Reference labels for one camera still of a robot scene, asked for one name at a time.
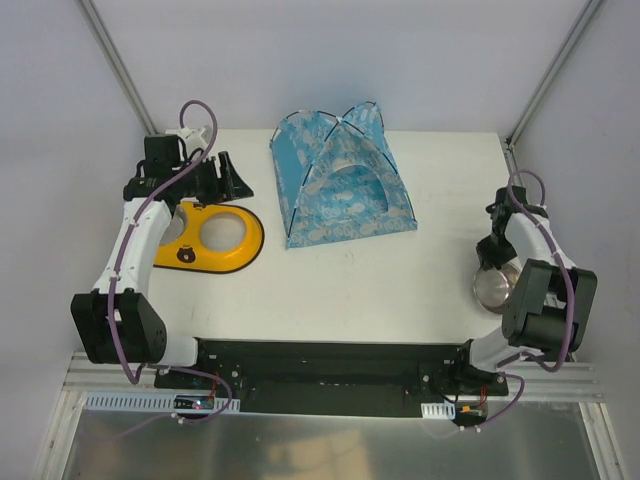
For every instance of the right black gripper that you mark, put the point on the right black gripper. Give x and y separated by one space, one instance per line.
489 248

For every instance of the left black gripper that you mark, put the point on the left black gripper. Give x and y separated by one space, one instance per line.
220 176

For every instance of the steel pet bowl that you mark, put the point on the steel pet bowl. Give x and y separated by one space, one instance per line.
493 287
176 227

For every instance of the black tent pole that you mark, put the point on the black tent pole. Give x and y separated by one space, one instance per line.
350 150
300 150

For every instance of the blue snowman pet tent fabric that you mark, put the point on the blue snowman pet tent fabric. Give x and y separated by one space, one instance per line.
340 190

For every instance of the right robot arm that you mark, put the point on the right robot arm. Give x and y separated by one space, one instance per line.
543 297

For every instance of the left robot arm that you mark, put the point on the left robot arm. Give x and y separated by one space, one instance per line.
115 320

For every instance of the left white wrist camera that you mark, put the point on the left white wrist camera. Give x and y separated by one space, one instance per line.
196 138

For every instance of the right white cable duct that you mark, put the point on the right white cable duct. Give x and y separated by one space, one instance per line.
438 411

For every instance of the white cable duct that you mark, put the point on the white cable duct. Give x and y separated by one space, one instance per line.
160 403
438 411

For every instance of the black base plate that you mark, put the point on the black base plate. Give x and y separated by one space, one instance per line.
336 379

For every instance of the left white cable duct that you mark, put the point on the left white cable duct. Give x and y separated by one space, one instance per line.
160 403

